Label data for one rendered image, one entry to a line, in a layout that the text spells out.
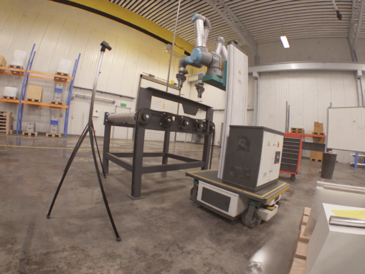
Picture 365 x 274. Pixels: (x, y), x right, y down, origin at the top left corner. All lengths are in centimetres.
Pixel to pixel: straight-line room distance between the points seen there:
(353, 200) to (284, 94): 1145
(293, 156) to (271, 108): 878
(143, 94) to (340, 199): 176
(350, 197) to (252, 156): 82
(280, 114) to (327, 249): 1147
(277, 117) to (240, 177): 1058
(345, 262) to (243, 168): 107
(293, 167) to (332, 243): 305
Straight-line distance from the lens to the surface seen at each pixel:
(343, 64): 1234
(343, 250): 60
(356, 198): 93
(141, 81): 1254
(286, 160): 355
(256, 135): 134
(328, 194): 89
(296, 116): 1171
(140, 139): 169
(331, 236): 56
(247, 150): 137
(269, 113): 1204
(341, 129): 551
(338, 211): 73
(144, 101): 174
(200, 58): 169
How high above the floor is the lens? 72
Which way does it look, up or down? 1 degrees down
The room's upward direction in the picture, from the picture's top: 6 degrees clockwise
